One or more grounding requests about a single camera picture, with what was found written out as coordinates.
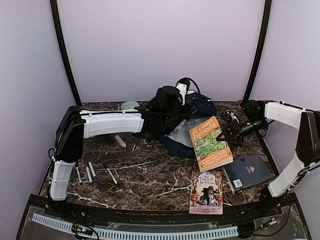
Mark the black marker pen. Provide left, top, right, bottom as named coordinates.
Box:
left=75, top=162, right=83, bottom=186

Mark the navy blue student backpack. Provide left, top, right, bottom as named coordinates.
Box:
left=142, top=86, right=217, bottom=157

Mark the grey slotted cable duct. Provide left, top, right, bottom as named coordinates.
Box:
left=31, top=213, right=239, bottom=240

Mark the orange treehouse paperback book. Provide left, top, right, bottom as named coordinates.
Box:
left=189, top=116, right=234, bottom=173

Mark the red cap marker pen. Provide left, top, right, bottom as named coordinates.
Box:
left=85, top=162, right=93, bottom=184

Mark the small circuit board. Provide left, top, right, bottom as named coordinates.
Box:
left=71, top=224, right=94, bottom=237

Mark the black frame post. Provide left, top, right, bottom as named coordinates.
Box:
left=242, top=0, right=272, bottom=103
left=50, top=0, right=82, bottom=107

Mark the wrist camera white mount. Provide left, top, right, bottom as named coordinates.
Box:
left=175, top=77, right=191, bottom=106
left=220, top=111, right=239, bottom=123

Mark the purple tip white marker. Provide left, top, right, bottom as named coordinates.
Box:
left=88, top=161, right=99, bottom=183

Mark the black left frame post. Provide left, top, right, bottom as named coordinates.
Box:
left=50, top=0, right=82, bottom=107

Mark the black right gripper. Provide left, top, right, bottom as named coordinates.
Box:
left=217, top=117, right=267, bottom=145

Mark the black right frame post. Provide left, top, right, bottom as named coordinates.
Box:
left=242, top=0, right=272, bottom=103

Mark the celadon bowl rear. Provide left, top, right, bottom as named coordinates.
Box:
left=120, top=100, right=140, bottom=110

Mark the blue cap marker pen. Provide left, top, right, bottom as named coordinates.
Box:
left=102, top=162, right=119, bottom=185

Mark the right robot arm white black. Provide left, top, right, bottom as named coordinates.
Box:
left=216, top=100, right=320, bottom=217

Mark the dark blue hardcover book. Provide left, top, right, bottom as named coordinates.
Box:
left=222, top=154, right=273, bottom=194

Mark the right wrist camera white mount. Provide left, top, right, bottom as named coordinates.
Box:
left=220, top=111, right=239, bottom=123

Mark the pink Shrew paperback book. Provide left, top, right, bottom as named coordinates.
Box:
left=189, top=171, right=223, bottom=215

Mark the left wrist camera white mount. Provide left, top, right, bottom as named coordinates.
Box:
left=175, top=77, right=191, bottom=106

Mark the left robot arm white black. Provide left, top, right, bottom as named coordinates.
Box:
left=49, top=83, right=193, bottom=218

